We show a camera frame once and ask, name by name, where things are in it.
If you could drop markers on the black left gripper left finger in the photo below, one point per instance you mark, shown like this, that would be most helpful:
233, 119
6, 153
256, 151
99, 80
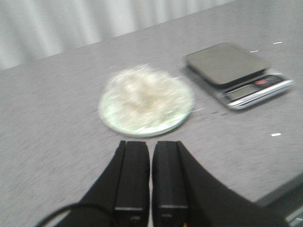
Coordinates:
123, 187

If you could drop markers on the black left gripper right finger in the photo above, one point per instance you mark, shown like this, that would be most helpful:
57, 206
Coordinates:
186, 195

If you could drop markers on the white vermicelli noodle bundle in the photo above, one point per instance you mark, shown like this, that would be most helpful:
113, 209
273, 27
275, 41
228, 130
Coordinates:
143, 97

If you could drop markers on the pale green round plate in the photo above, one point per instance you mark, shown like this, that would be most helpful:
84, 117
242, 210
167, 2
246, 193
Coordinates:
108, 117

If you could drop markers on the black silver kitchen scale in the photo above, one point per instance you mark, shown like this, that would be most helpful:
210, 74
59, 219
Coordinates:
235, 77

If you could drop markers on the white pleated curtain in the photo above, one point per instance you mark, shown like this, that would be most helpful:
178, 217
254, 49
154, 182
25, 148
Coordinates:
35, 29

